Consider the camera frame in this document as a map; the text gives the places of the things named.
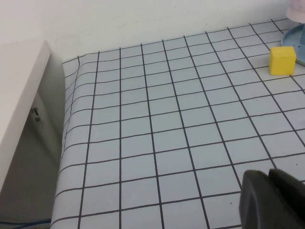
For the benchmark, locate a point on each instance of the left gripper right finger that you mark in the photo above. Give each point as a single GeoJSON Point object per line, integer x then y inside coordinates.
{"type": "Point", "coordinates": [293, 202]}

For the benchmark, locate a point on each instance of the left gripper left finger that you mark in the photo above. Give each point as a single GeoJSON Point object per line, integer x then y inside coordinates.
{"type": "Point", "coordinates": [258, 205]}

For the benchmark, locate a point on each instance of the blue cup stand with posts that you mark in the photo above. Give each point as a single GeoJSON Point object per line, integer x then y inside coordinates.
{"type": "Point", "coordinates": [293, 39]}

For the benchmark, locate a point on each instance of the pink plastic cup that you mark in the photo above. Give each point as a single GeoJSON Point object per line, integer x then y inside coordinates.
{"type": "Point", "coordinates": [296, 12]}

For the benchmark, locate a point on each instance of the grid pattern tablecloth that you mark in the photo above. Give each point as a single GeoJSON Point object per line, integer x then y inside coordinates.
{"type": "Point", "coordinates": [166, 119]}

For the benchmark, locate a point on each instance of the yellow foam cube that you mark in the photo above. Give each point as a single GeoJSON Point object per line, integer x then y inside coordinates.
{"type": "Point", "coordinates": [282, 62]}

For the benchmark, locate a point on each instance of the white side shelf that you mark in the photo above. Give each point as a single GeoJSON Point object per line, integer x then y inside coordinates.
{"type": "Point", "coordinates": [21, 83]}

